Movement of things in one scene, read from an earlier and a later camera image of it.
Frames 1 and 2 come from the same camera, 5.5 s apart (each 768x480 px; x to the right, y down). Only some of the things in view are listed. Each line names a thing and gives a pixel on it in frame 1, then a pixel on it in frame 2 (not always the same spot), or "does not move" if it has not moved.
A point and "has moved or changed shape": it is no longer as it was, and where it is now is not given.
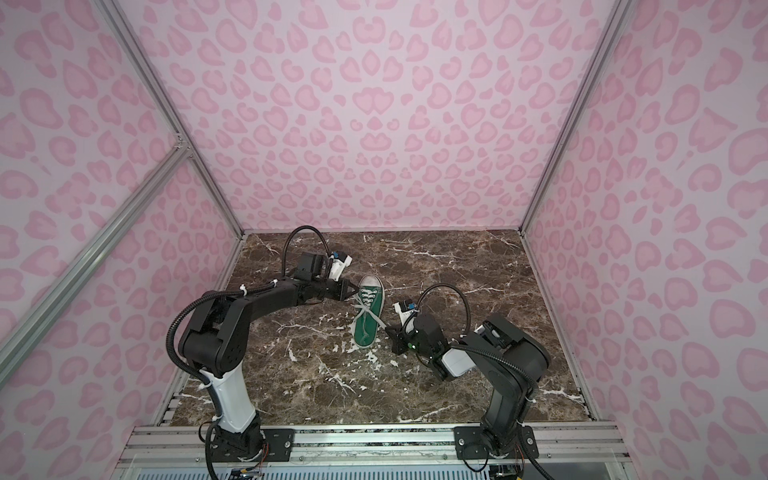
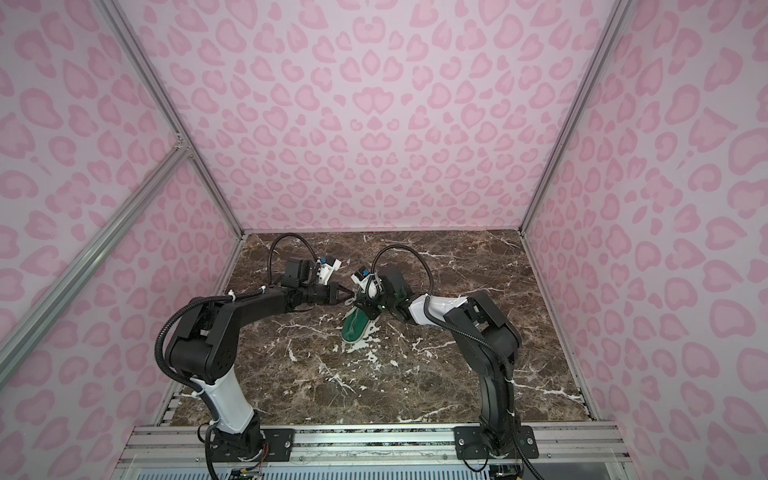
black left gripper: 342,293 does not move
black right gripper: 398,340 → 368,308
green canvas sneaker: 369,311 has moved or changed shape
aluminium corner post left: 172,113 does not move
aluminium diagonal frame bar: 21,330 does not move
